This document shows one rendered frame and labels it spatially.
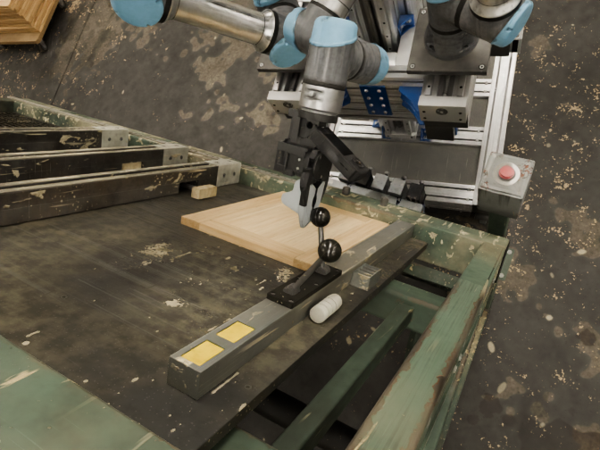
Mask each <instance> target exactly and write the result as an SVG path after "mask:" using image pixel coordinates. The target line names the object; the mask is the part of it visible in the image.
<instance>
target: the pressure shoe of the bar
mask: <svg viewBox="0 0 600 450"><path fill-rule="evenodd" d="M216 192H217V187H216V186H214V185H210V184H209V185H203V186H199V187H192V193H191V197H194V198H196V199H198V200H199V199H203V198H207V197H212V196H216Z"/></svg>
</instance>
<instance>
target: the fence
mask: <svg viewBox="0 0 600 450"><path fill-rule="evenodd" d="M413 229H414V224H411V223H409V222H406V221H400V220H398V221H395V222H394V223H392V224H390V225H389V226H387V227H385V228H384V229H382V230H381V231H379V232H377V233H376V234H374V235H372V236H371V237H368V238H367V239H365V240H364V241H362V242H361V243H359V244H357V245H356V246H353V247H352V248H350V249H348V250H347V251H345V252H344V253H342V254H341V256H340V257H339V259H338V260H337V261H335V262H326V263H325V264H327V265H329V266H332V267H334V268H337V269H340V270H341V271H342V274H341V276H339V277H338V278H336V279H334V280H333V281H332V282H330V283H329V284H328V285H327V286H325V287H323V288H322V289H320V290H319V291H318V292H316V293H315V294H313V295H312V296H310V297H308V298H307V299H306V300H304V301H303V302H302V303H301V304H299V305H297V306H296V307H295V308H293V309H289V308H287V307H285V306H283V305H281V304H277V303H275V302H272V301H271V300H269V299H267V298H266V299H264V300H263V301H261V302H260V303H258V304H256V305H254V306H253V307H251V308H249V309H248V310H246V311H244V312H242V313H241V314H239V315H238V316H236V317H235V318H233V319H231V320H230V321H227V322H225V323H224V324H222V325H220V327H218V328H216V329H214V330H212V331H211V332H209V333H207V334H206V335H204V336H202V337H200V338H199V339H198V340H196V341H194V342H192V343H191V344H189V345H187V346H185V347H183V348H182V349H180V350H179V351H178V352H176V353H174V354H172V355H170V358H169V366H168V375H167V383H168V384H169V385H171V386H173V387H175V388H176V389H178V390H180V391H181V392H183V393H185V394H187V395H188V396H191V397H193V398H194V399H195V400H198V399H199V398H200V397H202V396H203V395H205V394H206V393H207V392H209V391H210V390H211V389H212V388H214V387H215V386H217V385H218V384H219V383H221V382H222V381H223V380H225V379H226V378H227V377H228V376H229V375H231V374H232V373H233V372H234V371H236V370H237V369H239V368H240V367H241V366H243V365H244V364H245V363H247V362H248V361H250V360H251V359H252V358H254V357H255V356H256V355H257V354H259V353H260V352H261V351H262V350H263V349H265V348H266V347H267V346H269V345H270V344H272V343H273V342H274V341H276V340H277V339H278V338H280V337H281V336H282V335H284V334H285V333H286V332H288V331H289V330H290V329H292V328H293V327H295V325H296V324H298V323H299V322H300V321H302V320H303V319H304V318H306V317H307V316H308V315H310V310H311V309H312V308H313V307H314V306H315V305H316V304H317V303H319V302H320V301H322V300H323V299H324V298H326V297H327V296H329V295H331V294H337V293H339V292H340V291H341V290H342V289H344V288H345V287H347V286H348V285H349V284H350V282H351V278H352V275H353V271H355V270H356V269H358V268H359V267H361V266H362V265H363V264H365V263H366V264H369V265H371V266H374V265H375V264H377V263H378V262H380V261H381V260H382V259H384V258H385V257H386V256H387V255H389V254H390V253H392V252H393V251H394V250H396V249H397V248H398V247H399V246H400V245H402V244H403V243H404V242H406V241H407V240H408V239H409V238H411V237H412V234H413ZM236 322H240V323H242V324H244V325H246V326H248V327H250V328H252V329H254V330H253V331H251V332H250V333H248V334H247V335H245V336H244V337H242V338H241V339H239V340H238V341H237V342H235V343H233V342H231V341H228V340H227V339H225V338H223V337H220V336H218V335H217V334H218V333H220V332H222V331H223V330H225V329H226V328H228V327H230V326H231V325H233V324H234V323H236ZM205 341H209V342H211V343H213V344H215V345H217V346H219V347H221V348H223V349H224V350H223V351H221V352H220V353H218V354H217V355H215V356H214V357H213V358H212V359H210V360H209V361H207V362H205V363H204V364H202V365H201V366H199V365H197V364H195V363H193V362H191V361H189V360H187V359H186V358H184V357H182V355H183V354H186V353H187V352H189V351H191V350H192V349H194V348H195V347H197V346H199V345H201V344H203V342H205Z"/></svg>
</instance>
